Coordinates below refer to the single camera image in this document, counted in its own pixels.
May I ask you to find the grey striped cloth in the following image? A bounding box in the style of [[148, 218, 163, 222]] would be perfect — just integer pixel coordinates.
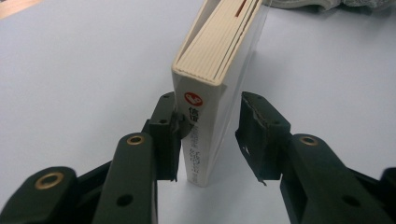
[[264, 0, 396, 13]]

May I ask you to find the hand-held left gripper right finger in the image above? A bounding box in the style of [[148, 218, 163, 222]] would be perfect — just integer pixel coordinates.
[[235, 91, 292, 187]]

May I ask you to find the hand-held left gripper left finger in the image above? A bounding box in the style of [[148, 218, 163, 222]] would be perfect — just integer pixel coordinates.
[[141, 91, 193, 183]]

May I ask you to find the wooden table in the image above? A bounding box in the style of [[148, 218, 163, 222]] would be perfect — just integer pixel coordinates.
[[0, 0, 43, 20]]

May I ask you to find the light blue table mat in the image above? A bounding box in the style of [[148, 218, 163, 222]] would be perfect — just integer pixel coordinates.
[[0, 0, 396, 224]]

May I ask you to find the white picture book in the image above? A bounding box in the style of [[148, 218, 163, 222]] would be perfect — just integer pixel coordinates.
[[171, 0, 270, 189]]

